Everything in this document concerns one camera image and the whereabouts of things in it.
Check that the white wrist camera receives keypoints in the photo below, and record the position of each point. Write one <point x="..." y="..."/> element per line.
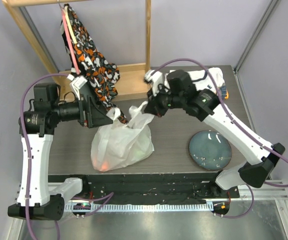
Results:
<point x="154" y="80"/>
<point x="77" y="82"/>

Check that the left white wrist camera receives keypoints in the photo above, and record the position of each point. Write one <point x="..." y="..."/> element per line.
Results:
<point x="77" y="82"/>

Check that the orange black patterned garment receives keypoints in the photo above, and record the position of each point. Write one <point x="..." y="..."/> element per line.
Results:
<point x="101" y="75"/>

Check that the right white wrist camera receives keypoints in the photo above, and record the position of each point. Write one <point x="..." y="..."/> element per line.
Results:
<point x="154" y="80"/>

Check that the slotted cable duct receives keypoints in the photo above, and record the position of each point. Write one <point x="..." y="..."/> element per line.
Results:
<point x="81" y="207"/>

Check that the blue ceramic plate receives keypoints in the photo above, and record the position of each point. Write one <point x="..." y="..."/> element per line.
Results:
<point x="210" y="150"/>

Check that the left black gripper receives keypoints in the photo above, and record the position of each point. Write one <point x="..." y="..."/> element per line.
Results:
<point x="89" y="115"/>

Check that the fake orange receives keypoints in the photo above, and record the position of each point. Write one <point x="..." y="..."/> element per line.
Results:
<point x="102" y="165"/>

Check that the pink clothes hanger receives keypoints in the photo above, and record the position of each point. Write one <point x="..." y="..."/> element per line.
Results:
<point x="69" y="36"/>

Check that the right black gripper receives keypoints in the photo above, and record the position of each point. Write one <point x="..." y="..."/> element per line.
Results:
<point x="155" y="106"/>

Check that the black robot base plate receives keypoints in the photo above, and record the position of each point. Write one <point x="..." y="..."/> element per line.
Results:
<point x="155" y="188"/>

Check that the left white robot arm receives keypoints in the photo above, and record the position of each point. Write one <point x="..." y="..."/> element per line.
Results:
<point x="40" y="123"/>

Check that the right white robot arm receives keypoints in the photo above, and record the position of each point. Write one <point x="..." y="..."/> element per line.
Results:
<point x="178" y="91"/>

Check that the white plastic bag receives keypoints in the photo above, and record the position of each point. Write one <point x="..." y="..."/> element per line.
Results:
<point x="124" y="144"/>

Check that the wooden clothes rack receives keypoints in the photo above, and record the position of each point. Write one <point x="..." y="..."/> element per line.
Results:
<point x="130" y="86"/>

